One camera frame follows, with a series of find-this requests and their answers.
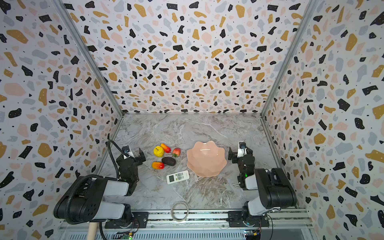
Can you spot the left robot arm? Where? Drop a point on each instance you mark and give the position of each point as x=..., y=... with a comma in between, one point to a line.
x=84, y=201

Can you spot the yellow fake apple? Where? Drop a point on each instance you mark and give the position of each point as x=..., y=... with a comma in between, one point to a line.
x=158, y=151

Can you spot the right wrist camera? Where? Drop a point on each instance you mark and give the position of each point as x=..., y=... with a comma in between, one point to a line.
x=242, y=149

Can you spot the aluminium front rail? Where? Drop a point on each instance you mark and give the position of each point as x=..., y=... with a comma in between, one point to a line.
x=203, y=224

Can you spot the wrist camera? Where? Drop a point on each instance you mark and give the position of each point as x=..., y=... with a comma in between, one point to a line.
x=130, y=153
x=242, y=149

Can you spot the white remote control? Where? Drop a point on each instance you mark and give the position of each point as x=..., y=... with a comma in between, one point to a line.
x=178, y=177

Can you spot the clear tape roll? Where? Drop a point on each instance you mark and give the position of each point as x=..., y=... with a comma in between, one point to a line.
x=180, y=212

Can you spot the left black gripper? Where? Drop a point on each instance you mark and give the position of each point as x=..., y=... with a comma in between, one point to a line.
x=135, y=157

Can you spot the dark fake avocado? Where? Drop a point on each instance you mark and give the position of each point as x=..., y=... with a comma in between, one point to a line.
x=169, y=161

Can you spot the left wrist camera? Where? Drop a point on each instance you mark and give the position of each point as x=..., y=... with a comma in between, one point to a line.
x=130, y=153

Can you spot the red fake strawberry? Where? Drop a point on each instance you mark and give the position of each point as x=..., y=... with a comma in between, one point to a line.
x=176, y=152

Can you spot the red yellow fake mango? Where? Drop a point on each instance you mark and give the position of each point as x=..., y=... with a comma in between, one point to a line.
x=166, y=148

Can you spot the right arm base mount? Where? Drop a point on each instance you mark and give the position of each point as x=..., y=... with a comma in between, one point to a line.
x=239, y=219

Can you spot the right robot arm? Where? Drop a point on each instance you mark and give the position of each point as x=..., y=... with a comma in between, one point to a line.
x=274, y=188

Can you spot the orange red fake mango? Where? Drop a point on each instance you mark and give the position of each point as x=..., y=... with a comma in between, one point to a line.
x=158, y=165

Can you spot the pink scalloped fruit bowl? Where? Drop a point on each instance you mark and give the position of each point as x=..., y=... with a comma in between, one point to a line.
x=206, y=159

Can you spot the beige wooden handle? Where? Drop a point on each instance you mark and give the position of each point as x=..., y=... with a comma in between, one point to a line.
x=92, y=231

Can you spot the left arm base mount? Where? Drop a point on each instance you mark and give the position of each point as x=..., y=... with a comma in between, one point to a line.
x=133, y=221

